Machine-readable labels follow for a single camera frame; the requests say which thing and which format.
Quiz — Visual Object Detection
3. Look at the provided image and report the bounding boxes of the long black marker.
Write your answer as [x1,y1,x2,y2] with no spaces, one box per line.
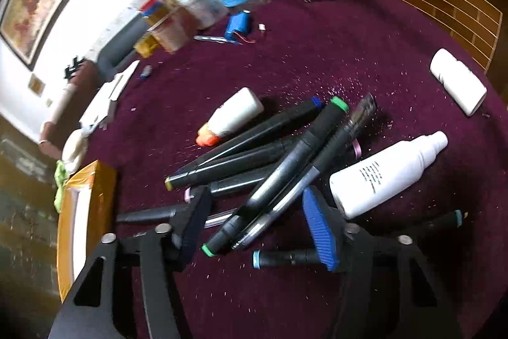
[115,203,188,224]

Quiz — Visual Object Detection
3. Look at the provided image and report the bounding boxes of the clear cap gel pen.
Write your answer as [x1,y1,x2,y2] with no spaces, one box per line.
[204,208,236,229]

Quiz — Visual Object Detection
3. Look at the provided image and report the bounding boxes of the black test gel pen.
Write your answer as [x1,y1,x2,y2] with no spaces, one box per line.
[232,93,377,250]

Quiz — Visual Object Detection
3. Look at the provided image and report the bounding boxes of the black marker green cap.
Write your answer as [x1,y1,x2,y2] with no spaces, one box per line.
[202,96,349,257]

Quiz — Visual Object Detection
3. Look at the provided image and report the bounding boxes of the black marker yellow cap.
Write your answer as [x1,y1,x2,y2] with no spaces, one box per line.
[164,136,300,191]

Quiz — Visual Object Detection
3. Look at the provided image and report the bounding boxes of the orange cap glue bottle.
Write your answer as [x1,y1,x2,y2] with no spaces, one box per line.
[196,87,264,147]

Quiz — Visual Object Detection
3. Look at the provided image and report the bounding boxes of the black marker yellow-green cap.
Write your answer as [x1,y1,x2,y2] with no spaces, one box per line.
[428,210,468,231]

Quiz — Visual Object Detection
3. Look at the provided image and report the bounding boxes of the gold lined white box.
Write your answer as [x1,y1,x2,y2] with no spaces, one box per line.
[56,160,116,300]

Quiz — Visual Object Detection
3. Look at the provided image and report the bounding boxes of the green and patterned cloth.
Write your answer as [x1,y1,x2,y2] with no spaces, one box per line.
[53,160,69,214]

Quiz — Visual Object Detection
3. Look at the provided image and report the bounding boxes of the wrapped white round cakes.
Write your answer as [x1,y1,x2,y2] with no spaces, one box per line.
[61,129,88,175]

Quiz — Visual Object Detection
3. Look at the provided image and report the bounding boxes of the black marker blue cap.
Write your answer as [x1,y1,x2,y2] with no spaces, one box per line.
[176,96,324,174]

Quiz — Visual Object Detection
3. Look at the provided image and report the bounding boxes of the white power adapter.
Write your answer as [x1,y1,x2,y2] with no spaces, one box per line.
[79,96,117,132]

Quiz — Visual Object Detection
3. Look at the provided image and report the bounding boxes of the small white bottle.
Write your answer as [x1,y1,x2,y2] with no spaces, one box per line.
[430,48,487,117]

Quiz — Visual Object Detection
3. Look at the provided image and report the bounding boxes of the white papers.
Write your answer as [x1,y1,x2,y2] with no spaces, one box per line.
[78,59,141,126]

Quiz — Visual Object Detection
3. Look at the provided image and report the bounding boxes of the brown armchair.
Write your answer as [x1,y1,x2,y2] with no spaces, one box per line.
[38,60,103,160]

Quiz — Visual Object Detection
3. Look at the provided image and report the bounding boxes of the gold tape roll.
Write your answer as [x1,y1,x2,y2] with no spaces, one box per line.
[133,33,160,58]

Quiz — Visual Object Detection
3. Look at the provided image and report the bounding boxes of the brown jar with lid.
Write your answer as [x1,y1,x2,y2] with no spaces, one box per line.
[148,8,197,53]

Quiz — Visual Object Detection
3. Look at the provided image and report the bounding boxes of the silver pen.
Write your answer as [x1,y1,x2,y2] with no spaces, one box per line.
[194,35,241,45]

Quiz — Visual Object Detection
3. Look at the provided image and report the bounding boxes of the stacked small tins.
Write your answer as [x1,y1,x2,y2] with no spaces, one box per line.
[139,0,175,26]

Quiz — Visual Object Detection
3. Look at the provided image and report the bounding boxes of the blue battery pack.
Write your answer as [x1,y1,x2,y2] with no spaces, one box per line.
[224,10,257,45]

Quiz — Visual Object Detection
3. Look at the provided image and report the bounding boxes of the white plastic jar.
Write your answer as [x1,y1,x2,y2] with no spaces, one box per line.
[177,0,228,30]

